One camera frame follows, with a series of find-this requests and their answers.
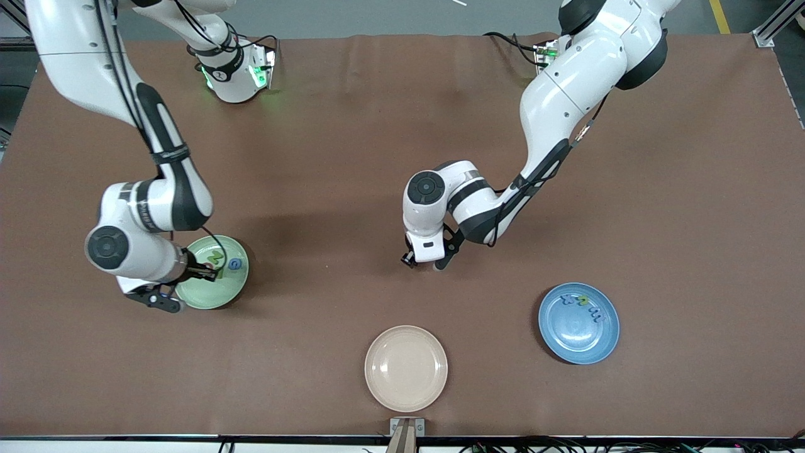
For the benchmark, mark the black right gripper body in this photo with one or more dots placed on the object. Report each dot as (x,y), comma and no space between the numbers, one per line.
(196,270)

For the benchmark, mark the green foam letter N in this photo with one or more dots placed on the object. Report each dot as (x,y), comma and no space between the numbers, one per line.
(216,258)

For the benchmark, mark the blue foam letter m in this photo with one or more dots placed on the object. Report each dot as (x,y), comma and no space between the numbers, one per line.
(596,318)

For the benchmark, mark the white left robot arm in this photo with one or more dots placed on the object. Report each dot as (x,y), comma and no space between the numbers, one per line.
(566,94)

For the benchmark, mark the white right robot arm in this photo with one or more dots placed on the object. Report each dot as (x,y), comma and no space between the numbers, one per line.
(69,56)

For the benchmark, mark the light green round plate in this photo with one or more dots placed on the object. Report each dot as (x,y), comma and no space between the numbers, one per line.
(220,292)

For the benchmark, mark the beige round plate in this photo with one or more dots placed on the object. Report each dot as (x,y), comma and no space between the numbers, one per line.
(406,371)

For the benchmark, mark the brown table mat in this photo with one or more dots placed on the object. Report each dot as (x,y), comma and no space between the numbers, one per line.
(314,157)

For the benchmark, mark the blue round plate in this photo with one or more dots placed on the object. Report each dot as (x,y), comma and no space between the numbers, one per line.
(575,343)

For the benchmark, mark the silver base connector box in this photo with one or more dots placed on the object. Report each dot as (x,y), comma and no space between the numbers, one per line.
(546,51)
(264,66)

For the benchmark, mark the metal camera pole bracket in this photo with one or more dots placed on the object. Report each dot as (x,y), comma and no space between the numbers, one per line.
(407,434)

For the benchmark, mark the white table edge rail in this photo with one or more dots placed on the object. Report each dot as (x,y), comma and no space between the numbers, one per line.
(126,445)

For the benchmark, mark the aluminium frame profile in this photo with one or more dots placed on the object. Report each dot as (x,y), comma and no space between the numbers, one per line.
(770,31)
(16,43)

